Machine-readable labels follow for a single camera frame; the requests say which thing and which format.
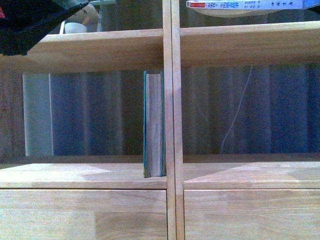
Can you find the white book with text spine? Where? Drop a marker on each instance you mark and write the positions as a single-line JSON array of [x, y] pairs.
[[252, 4]]

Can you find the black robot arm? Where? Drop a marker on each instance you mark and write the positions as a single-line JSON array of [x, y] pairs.
[[23, 23]]

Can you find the left wooden shelf cabinet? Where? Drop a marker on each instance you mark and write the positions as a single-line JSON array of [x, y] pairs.
[[91, 52]]

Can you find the wooden shelf cabinet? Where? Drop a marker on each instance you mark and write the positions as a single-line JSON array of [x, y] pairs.
[[285, 39], [91, 52]]

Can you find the right wooden shelf cabinet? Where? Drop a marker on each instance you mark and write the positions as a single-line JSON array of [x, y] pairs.
[[285, 39]]

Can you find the teal covered upright book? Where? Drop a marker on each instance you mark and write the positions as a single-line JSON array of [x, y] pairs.
[[154, 149]]

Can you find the white cup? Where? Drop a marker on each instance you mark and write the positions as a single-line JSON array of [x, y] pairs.
[[75, 28]]

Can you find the upper right wooden drawer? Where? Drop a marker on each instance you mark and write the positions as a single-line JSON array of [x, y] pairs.
[[288, 214]]

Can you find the wooden drawer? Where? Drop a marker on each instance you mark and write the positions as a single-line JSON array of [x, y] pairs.
[[34, 214], [288, 214]]

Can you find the upper left wooden drawer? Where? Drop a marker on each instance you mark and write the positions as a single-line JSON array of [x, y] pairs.
[[34, 214]]

